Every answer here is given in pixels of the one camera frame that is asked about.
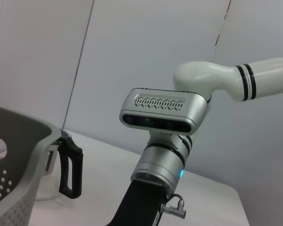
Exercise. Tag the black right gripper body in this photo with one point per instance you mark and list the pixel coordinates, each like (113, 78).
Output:
(141, 204)

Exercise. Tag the grey-green perforated storage bin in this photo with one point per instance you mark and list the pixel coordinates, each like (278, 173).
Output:
(19, 150)

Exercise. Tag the right wrist camera housing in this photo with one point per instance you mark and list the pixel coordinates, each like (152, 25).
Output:
(165, 110)

